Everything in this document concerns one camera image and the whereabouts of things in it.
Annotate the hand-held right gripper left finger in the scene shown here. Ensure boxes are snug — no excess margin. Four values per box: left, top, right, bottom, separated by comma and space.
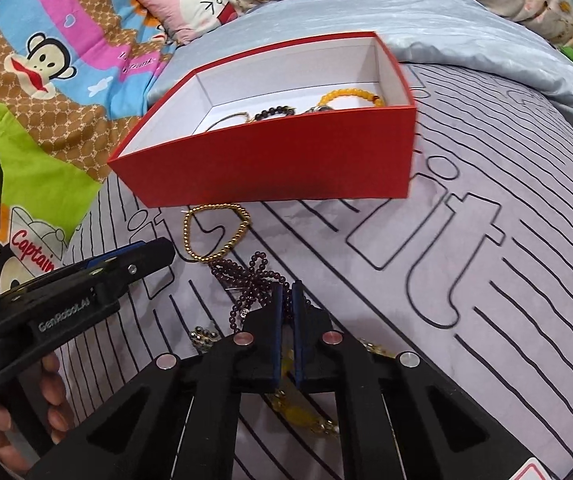
26, 282, 288, 480

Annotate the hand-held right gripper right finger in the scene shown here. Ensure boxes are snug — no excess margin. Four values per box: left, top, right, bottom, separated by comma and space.
291, 280, 542, 480

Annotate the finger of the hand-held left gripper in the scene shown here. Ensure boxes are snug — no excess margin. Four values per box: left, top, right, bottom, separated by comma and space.
61, 243, 145, 275
0, 237, 175, 322

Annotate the dark purple bead necklace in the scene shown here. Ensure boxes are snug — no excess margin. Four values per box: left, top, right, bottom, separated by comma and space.
210, 252, 313, 335

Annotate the yellow glass bead bracelet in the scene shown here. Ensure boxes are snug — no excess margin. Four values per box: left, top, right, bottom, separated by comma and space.
265, 337, 398, 437

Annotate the red cardboard box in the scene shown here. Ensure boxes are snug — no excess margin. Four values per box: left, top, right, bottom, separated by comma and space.
107, 31, 420, 208

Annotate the thin metal bangle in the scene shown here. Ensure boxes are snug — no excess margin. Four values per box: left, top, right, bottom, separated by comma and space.
219, 110, 257, 128

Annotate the dark brown bead bracelet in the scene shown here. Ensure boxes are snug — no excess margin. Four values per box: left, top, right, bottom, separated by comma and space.
252, 104, 297, 124

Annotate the orange bead bracelet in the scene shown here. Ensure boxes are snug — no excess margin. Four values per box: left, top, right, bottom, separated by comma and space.
317, 88, 386, 111

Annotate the person's left hand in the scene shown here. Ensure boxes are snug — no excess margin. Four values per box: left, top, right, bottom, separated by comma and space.
0, 352, 75, 467

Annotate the cartoon monkey blanket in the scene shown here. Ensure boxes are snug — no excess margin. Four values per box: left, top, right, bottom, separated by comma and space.
0, 0, 182, 281

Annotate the pink cartoon pillow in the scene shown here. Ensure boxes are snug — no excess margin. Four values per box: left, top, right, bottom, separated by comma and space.
134, 0, 248, 46

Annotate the light blue blanket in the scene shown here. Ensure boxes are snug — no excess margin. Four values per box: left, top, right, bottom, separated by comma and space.
146, 0, 573, 157

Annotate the round beaded ball ring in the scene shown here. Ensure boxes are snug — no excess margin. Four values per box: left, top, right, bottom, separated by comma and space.
190, 326, 223, 352

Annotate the gold bead heart bracelet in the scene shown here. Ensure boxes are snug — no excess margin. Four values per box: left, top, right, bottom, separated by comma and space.
182, 204, 251, 264

